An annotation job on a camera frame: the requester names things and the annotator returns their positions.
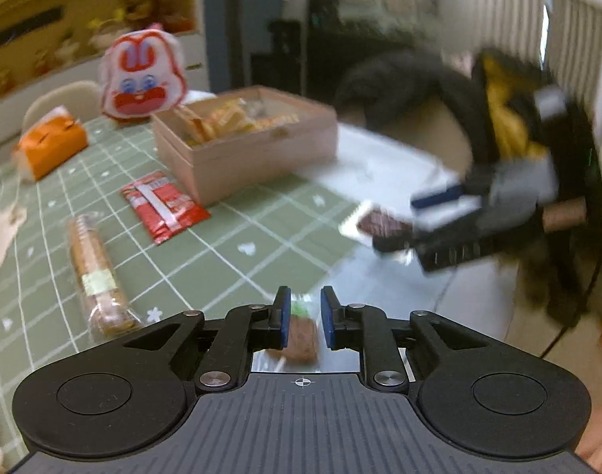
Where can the red white rabbit bag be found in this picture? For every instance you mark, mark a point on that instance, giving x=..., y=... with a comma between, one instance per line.
x=141, y=73

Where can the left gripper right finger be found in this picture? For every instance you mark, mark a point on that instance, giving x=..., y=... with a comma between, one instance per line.
x=368, y=331

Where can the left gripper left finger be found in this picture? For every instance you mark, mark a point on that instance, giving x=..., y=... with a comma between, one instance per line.
x=245, y=330

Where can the dark brown snack packet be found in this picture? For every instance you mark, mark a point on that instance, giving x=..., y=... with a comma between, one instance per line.
x=379, y=223

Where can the black jacket on chair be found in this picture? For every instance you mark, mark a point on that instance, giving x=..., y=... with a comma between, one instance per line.
x=393, y=82

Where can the wooden display shelf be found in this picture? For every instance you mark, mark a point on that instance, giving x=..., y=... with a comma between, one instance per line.
x=40, y=38

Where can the yellow black jacket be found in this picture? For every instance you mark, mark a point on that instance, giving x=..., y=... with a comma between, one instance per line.
x=533, y=117

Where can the red snack sachet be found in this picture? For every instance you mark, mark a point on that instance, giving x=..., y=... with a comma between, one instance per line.
x=162, y=208

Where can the brown cake packet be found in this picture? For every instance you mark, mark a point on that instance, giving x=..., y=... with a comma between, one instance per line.
x=303, y=345

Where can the pink open storage box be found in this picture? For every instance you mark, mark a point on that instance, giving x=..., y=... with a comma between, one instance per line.
x=304, y=133

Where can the long clear cracker pack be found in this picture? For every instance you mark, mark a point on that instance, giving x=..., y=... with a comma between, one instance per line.
x=102, y=298

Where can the orange tissue box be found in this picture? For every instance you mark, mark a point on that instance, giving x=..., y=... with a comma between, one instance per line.
x=50, y=142

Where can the gold snack bar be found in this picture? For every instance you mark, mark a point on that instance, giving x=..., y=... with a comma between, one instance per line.
x=228, y=120

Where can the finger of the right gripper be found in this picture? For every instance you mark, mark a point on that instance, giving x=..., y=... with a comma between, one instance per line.
x=436, y=197

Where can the green grid tablecloth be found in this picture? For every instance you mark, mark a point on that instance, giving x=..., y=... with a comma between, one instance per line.
x=269, y=234

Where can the beige dining chair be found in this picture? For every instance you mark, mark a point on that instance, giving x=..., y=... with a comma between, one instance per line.
x=81, y=99

